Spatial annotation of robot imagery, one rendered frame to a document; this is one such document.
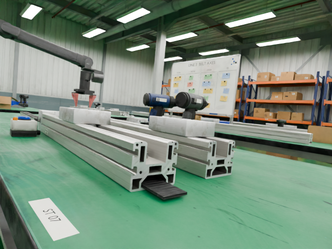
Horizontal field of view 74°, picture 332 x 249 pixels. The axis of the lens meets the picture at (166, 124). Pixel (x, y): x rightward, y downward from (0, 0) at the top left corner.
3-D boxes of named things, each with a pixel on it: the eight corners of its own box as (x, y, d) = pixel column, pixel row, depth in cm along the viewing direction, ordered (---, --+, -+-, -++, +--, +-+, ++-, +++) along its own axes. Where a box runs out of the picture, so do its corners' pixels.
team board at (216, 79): (156, 156, 451) (165, 61, 441) (173, 155, 486) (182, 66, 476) (219, 177, 343) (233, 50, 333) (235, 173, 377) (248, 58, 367)
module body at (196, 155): (83, 132, 111) (85, 115, 110) (103, 133, 117) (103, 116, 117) (204, 179, 49) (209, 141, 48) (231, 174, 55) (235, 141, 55)
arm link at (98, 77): (81, 60, 129) (85, 58, 122) (100, 64, 136) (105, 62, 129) (79, 81, 129) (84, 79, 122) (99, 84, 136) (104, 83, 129)
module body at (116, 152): (40, 132, 99) (42, 112, 98) (64, 132, 105) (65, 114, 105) (129, 192, 37) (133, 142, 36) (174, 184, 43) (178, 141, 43)
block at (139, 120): (121, 134, 118) (123, 116, 118) (138, 134, 126) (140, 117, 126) (132, 137, 111) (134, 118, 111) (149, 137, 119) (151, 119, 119)
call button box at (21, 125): (9, 134, 85) (10, 117, 85) (38, 134, 91) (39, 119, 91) (11, 137, 79) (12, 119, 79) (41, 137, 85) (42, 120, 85)
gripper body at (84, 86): (95, 94, 128) (96, 81, 127) (76, 92, 121) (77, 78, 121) (91, 94, 133) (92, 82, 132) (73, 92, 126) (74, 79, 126)
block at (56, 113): (31, 129, 104) (32, 109, 104) (60, 130, 112) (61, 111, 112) (34, 131, 97) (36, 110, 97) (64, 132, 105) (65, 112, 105)
